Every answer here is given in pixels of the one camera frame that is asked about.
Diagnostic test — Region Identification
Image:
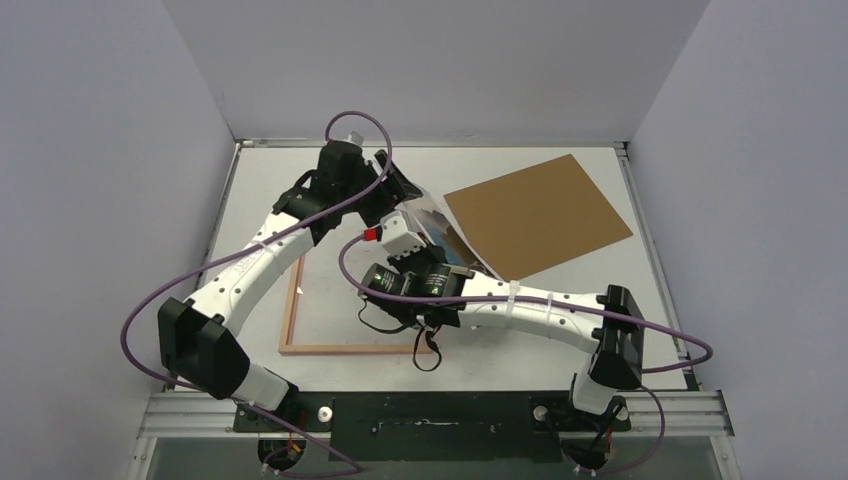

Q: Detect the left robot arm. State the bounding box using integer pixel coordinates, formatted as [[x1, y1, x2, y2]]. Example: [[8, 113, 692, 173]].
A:
[[157, 140, 425, 431]]

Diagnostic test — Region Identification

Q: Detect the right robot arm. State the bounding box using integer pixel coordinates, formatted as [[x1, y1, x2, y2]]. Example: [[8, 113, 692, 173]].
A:
[[360, 253, 644, 429]]

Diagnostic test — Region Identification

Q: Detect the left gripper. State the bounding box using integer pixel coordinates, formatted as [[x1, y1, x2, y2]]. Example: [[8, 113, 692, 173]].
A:
[[339, 151, 421, 224]]

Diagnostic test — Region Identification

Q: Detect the brown backing board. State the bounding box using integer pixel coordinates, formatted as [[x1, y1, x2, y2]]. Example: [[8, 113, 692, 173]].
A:
[[445, 154, 633, 280]]

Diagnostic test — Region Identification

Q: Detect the sea landscape photo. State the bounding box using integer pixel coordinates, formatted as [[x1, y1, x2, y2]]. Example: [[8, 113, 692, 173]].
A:
[[398, 191, 493, 275]]

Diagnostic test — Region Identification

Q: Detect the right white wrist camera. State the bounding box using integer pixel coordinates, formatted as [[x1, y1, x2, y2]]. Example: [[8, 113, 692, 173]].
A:
[[363, 210, 430, 260]]

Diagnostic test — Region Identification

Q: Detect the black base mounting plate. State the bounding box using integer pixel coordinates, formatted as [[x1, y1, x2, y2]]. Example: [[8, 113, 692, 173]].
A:
[[231, 390, 637, 465]]

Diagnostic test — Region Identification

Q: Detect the pink wooden photo frame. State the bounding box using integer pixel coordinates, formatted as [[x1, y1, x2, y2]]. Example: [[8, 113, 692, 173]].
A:
[[278, 257, 413, 356]]

